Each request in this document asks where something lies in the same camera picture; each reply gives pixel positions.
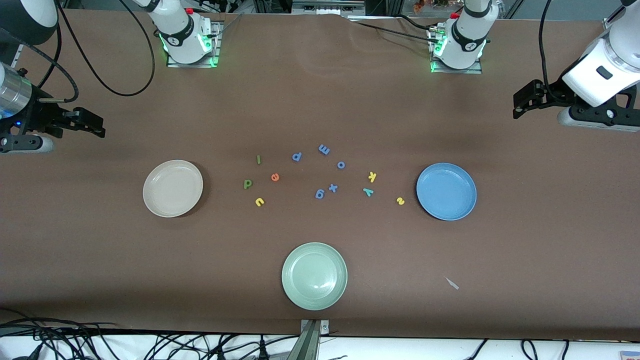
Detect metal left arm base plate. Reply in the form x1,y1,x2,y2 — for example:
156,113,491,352
430,27,483,75

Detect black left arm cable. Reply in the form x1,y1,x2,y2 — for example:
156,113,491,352
538,0,557,98

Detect brown table cover sheet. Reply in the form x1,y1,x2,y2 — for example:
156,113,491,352
0,7,640,342

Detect orange flowers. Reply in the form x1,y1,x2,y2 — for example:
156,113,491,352
413,0,451,13

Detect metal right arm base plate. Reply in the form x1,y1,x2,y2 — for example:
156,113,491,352
166,21,222,68

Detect grey metal mounting bracket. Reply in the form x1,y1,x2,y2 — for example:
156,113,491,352
299,319,331,360

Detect beige round plate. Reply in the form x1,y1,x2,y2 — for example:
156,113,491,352
142,159,204,218

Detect black cable on table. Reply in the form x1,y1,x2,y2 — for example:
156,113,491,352
350,20,441,46

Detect thick black looping cable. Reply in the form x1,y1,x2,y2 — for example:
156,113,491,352
57,0,156,97

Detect pale green round plate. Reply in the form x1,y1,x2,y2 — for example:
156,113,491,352
281,242,349,311

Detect tangled black cable bundle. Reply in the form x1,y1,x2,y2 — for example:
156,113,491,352
0,309,301,360

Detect silver metal rack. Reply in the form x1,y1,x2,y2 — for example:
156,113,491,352
291,0,367,17

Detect aluminium frame profile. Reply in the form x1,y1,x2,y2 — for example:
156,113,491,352
602,4,628,35
9,42,26,71

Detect blue round plate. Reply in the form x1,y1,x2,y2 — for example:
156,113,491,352
416,162,478,221

